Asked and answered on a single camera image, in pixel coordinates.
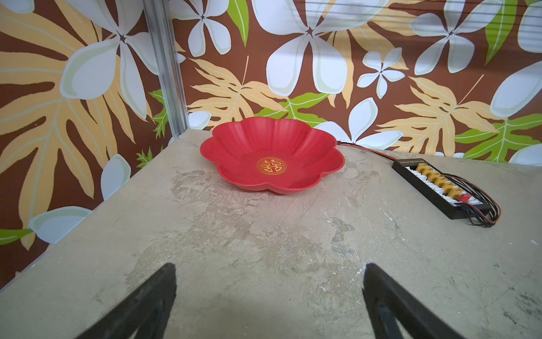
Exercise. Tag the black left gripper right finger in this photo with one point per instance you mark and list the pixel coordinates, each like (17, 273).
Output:
(390, 306)

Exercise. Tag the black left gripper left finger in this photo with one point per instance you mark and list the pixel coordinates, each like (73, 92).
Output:
(144, 313)

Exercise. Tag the red flower-shaped fruit bowl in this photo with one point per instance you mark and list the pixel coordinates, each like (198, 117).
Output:
(280, 155)

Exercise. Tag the aluminium frame post back left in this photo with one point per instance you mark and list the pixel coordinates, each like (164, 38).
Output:
(160, 27)

